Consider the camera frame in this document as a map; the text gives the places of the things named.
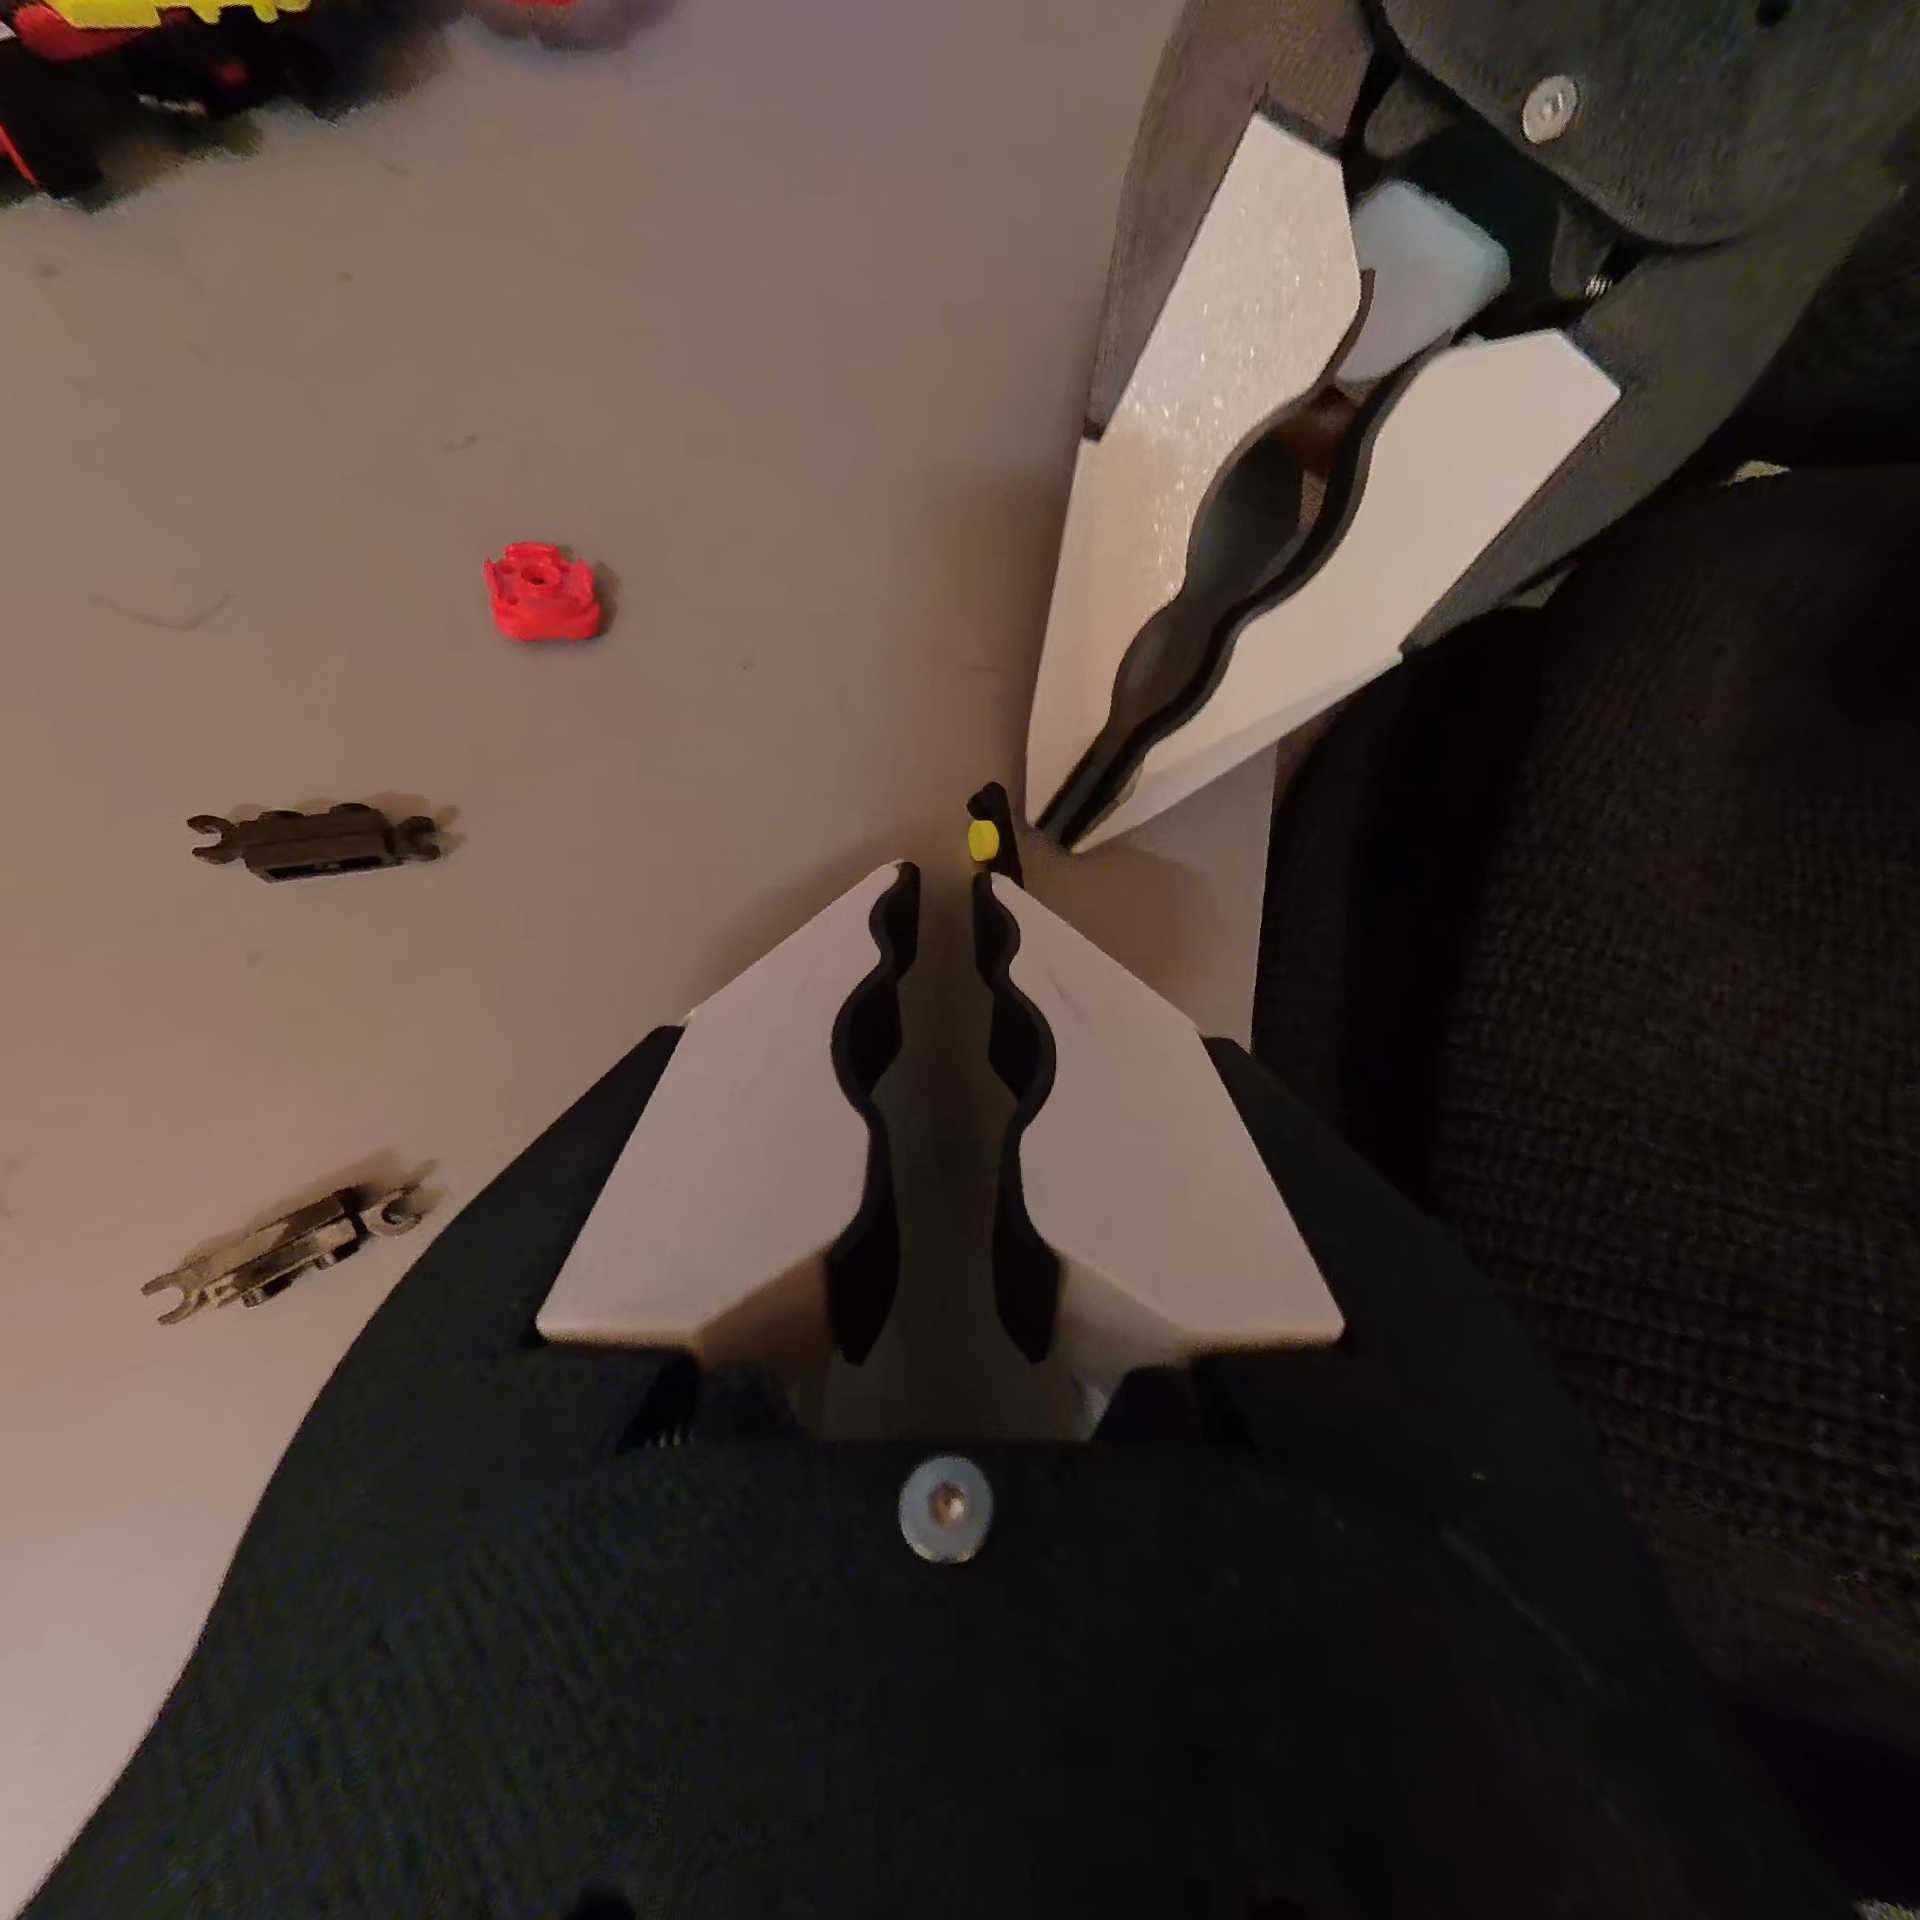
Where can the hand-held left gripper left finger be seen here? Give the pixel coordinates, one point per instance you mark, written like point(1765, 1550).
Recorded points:
point(705, 1184)

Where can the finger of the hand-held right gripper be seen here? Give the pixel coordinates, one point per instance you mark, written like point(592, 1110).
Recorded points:
point(1185, 387)
point(1467, 463)

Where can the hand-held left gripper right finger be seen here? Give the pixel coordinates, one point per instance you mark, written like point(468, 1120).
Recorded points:
point(1168, 1184)

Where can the black lego piece yellow stud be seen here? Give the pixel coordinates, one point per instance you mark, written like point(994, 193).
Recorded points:
point(983, 840)

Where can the black lego clip plate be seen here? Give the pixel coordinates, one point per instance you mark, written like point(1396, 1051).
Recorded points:
point(291, 1245)
point(314, 840)

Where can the red lego piece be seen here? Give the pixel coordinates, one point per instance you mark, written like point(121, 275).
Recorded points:
point(543, 599)

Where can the red yellow black lego figure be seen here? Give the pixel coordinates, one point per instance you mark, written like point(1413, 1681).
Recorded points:
point(74, 88)

